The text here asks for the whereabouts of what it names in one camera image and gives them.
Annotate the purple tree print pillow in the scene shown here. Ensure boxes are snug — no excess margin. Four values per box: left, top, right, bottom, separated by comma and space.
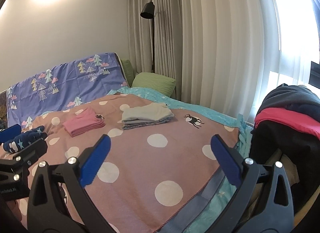
7, 52, 127, 128

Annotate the pink polka dot blanket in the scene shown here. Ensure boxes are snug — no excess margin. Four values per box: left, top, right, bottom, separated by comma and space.
4, 93, 241, 233

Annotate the light grey garment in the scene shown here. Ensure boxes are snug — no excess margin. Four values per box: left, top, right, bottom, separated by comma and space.
121, 103, 175, 130

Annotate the turquoise bed sheet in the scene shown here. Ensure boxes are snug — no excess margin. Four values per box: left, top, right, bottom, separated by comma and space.
107, 86, 254, 233

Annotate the beige curtain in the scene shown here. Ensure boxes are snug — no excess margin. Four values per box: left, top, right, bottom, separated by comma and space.
127, 0, 319, 120

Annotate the green pillow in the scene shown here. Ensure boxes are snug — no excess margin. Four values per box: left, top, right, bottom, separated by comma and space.
120, 59, 176, 97

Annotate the navy star fleece garment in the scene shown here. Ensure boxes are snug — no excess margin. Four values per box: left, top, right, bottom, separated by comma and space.
2, 126, 47, 153

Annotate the clothes pile on chair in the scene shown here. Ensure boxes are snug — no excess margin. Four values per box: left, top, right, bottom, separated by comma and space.
249, 84, 319, 213

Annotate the pink folded garment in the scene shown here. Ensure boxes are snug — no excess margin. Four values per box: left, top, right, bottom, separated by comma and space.
63, 108, 105, 137

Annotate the brown patterned pillow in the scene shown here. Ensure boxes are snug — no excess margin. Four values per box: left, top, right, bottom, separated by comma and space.
0, 91, 8, 130

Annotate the black floor lamp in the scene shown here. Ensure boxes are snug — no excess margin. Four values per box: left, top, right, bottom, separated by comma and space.
140, 1, 155, 73

